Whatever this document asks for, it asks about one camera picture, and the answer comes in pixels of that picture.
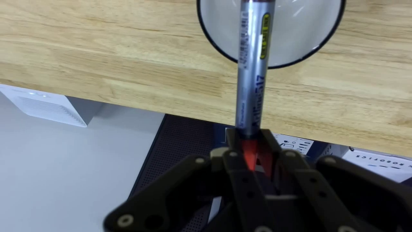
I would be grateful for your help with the tall dark cabinet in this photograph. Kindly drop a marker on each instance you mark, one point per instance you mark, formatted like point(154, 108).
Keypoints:
point(181, 136)

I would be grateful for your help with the white printed label box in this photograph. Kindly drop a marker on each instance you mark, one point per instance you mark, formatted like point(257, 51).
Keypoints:
point(296, 143)
point(381, 165)

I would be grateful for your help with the white plastic bin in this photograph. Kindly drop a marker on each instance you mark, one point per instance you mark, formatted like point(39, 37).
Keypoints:
point(43, 104)

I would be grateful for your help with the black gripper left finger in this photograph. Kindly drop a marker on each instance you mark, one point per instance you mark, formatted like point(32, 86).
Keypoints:
point(206, 193)

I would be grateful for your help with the yellow enamel mug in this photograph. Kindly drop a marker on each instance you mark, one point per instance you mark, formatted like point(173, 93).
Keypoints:
point(300, 29)

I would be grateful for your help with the grey marker with red cap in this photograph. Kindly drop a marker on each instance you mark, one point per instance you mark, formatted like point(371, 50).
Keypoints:
point(253, 64)

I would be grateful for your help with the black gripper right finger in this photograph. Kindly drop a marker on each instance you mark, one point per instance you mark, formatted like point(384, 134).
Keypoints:
point(335, 193)

